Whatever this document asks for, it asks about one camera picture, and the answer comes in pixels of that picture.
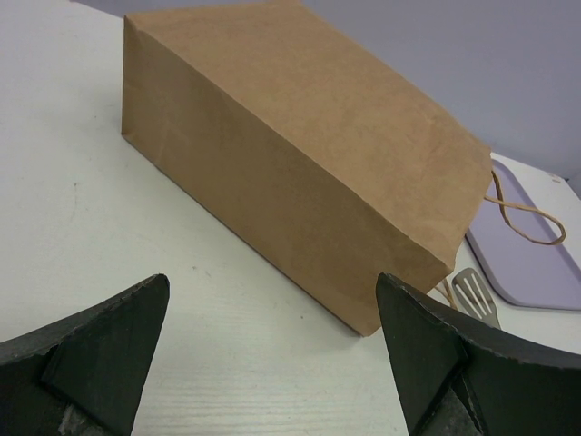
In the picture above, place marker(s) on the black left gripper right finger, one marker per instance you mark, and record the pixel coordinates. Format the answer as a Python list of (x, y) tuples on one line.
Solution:
[(459, 376)]

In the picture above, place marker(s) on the lilac plastic tray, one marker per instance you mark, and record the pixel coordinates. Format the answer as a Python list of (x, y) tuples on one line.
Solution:
[(514, 250)]

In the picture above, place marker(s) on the metal kitchen tongs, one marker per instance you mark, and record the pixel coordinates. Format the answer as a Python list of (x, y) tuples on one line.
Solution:
[(474, 297)]

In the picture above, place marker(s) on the brown paper bag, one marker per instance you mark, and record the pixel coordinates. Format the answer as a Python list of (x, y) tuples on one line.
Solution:
[(327, 162)]

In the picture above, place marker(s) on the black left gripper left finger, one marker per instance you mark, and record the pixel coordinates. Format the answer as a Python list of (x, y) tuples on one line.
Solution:
[(84, 374)]

